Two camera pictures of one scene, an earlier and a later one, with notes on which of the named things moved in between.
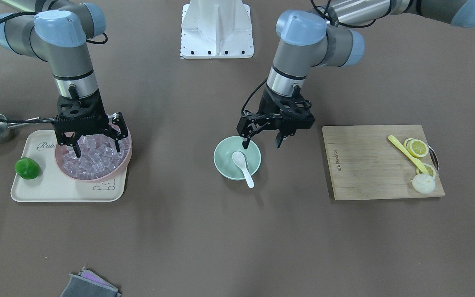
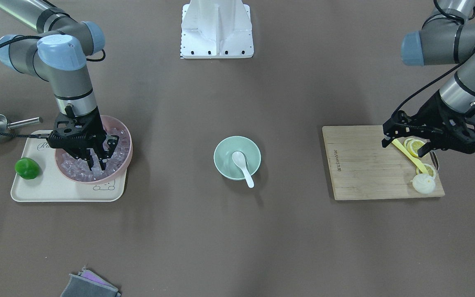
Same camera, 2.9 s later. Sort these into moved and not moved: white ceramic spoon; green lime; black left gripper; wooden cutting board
Moved: black left gripper
Not moved: white ceramic spoon; wooden cutting board; green lime
